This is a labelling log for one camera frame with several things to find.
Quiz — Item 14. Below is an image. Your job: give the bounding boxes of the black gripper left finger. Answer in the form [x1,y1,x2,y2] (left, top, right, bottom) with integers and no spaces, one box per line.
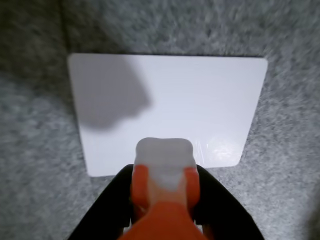
[67,163,136,240]

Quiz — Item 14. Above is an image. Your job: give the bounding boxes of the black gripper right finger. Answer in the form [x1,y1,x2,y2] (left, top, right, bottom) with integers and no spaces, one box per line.
[193,163,265,240]

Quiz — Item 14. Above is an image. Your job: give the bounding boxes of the orange shrimp sushi fish figure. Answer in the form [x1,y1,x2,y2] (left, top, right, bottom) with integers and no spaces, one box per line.
[119,136,208,240]

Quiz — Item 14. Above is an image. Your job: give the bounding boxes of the white plastic card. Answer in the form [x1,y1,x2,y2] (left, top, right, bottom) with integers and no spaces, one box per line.
[67,52,269,178]

